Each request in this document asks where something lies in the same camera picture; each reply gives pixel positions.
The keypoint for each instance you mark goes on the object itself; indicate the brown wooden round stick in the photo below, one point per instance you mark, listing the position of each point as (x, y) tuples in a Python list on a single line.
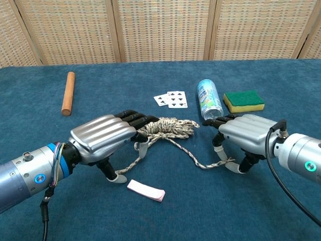
[(68, 93)]

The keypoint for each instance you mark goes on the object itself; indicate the six of clubs card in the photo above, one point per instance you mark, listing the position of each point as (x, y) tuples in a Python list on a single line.
[(177, 99)]

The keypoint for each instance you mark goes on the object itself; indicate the blue white drink can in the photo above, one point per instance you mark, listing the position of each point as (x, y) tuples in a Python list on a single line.
[(209, 99)]

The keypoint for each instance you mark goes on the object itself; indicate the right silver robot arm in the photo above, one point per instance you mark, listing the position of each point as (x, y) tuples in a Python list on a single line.
[(301, 158)]

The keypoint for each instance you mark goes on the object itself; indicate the blue carpet table cover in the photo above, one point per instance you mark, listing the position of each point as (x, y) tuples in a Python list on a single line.
[(160, 213)]

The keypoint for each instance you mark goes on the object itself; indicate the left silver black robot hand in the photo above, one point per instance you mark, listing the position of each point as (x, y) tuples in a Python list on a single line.
[(102, 135)]

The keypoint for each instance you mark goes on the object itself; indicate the three of clubs card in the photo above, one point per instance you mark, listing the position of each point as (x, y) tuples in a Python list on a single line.
[(161, 100)]

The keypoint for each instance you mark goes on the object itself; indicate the woven bamboo folding screen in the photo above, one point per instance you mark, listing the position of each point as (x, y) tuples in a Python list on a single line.
[(160, 30)]

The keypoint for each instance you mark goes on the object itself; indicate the green yellow scrub sponge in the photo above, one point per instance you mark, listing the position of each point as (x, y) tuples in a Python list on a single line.
[(243, 101)]

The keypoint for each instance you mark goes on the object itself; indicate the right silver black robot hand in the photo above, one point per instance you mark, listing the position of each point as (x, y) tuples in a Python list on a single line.
[(248, 133)]

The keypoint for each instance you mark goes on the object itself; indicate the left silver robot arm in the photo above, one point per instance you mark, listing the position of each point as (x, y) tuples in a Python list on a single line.
[(25, 173)]

